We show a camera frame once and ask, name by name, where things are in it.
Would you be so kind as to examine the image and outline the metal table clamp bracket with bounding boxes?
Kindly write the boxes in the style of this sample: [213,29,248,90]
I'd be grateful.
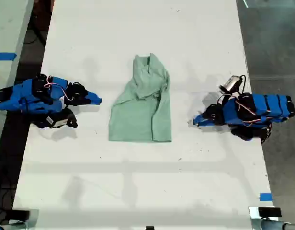
[248,206,295,230]
[0,208,40,230]

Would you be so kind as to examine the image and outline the long blue tape strip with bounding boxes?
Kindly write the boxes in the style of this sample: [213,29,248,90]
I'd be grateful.
[0,52,18,61]

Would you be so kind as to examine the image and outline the black camera cable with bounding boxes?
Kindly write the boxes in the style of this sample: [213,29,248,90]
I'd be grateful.
[238,74,247,94]

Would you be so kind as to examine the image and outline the black silver camera box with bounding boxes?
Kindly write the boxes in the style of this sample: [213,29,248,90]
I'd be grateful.
[218,75,244,94]

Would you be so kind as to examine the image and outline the black floor cable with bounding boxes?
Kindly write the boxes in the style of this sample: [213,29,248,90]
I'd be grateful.
[24,28,44,45]

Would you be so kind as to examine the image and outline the short blue tape strip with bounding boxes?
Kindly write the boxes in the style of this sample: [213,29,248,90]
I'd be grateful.
[259,192,273,202]

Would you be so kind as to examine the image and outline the pale side table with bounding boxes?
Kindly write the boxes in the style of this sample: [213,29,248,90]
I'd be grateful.
[0,0,35,154]

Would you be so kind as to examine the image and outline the small black box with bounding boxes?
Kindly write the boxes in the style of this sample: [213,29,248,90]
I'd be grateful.
[11,209,31,220]
[258,207,282,218]

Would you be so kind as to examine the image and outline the black camera box white label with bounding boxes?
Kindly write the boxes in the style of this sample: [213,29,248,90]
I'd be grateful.
[44,108,79,130]

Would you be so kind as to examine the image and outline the pale green T-shirt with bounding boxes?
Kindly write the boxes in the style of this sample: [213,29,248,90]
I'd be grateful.
[108,53,172,143]

